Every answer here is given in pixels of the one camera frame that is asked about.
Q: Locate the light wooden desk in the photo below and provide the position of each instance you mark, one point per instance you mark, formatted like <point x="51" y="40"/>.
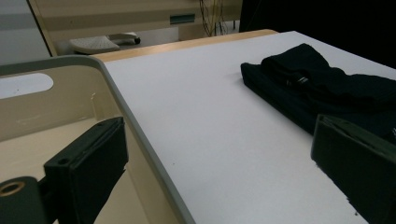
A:
<point x="109" y="15"/>

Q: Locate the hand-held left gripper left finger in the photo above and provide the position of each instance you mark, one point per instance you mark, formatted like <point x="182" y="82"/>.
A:
<point x="84" y="168"/>

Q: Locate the black curtain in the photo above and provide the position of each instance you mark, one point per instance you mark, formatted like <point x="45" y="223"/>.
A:
<point x="327" y="18"/>

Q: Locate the beige plastic bin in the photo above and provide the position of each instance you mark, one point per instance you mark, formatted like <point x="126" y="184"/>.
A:
<point x="62" y="102"/>

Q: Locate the white cabinet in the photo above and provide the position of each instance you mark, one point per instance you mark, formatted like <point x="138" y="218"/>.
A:
<point x="18" y="28"/>

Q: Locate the white table cover board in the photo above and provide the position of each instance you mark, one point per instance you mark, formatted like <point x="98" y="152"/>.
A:
<point x="202" y="109"/>

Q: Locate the black garment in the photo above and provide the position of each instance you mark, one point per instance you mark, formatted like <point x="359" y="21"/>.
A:
<point x="311" y="90"/>

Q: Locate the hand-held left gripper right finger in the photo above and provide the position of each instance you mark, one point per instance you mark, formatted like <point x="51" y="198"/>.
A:
<point x="358" y="161"/>

